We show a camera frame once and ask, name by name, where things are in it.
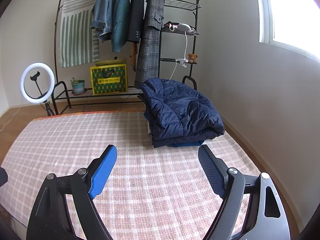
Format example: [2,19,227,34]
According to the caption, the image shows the blue denim jacket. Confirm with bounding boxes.
[91,0,116,42]

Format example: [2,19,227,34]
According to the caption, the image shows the navy quilted puffer jacket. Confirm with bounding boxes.
[139,78,225,148]

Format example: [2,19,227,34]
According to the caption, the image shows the small potted plant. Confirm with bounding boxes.
[71,77,85,95]

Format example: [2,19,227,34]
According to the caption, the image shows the window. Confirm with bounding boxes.
[258,0,319,62]

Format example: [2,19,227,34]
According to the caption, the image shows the teal knit sweater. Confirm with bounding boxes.
[111,0,130,53]

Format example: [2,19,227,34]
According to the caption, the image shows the black blazer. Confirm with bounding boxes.
[128,0,144,43]

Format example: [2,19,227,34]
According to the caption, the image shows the white ring light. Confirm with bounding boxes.
[20,62,55,116]

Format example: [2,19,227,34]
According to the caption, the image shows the green striped hanging cloth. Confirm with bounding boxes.
[59,0,99,68]

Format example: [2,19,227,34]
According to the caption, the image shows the grey plaid long coat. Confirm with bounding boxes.
[134,0,164,89]

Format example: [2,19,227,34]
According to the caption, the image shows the pink plaid bed cover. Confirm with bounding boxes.
[0,110,262,240]

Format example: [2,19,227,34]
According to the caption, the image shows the bright blue folded garment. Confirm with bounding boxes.
[169,140,204,147]

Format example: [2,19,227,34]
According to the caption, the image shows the yellow green patterned box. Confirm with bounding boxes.
[90,60,128,95]

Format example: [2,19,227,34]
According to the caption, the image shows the orange hanging scarf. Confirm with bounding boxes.
[131,42,138,72]

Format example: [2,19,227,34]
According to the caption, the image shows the small brown teddy bear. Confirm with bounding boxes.
[188,54,198,63]

